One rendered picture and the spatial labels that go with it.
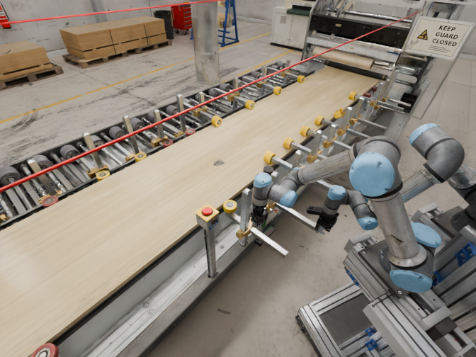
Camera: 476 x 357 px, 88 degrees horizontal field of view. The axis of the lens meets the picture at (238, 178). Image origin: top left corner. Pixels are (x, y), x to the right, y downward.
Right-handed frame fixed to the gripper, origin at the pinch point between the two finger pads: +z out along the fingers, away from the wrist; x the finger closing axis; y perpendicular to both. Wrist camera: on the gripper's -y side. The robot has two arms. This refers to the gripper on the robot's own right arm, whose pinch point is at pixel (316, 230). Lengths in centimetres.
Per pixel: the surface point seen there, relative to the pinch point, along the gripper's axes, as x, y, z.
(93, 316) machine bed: -107, -51, 2
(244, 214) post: -30.8, -30.1, -17.2
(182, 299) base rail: -75, -32, 13
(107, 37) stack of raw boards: 185, -630, 34
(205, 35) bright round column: 243, -357, -8
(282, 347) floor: -37, 16, 83
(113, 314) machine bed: -102, -51, 12
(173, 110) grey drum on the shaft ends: 32, -176, -2
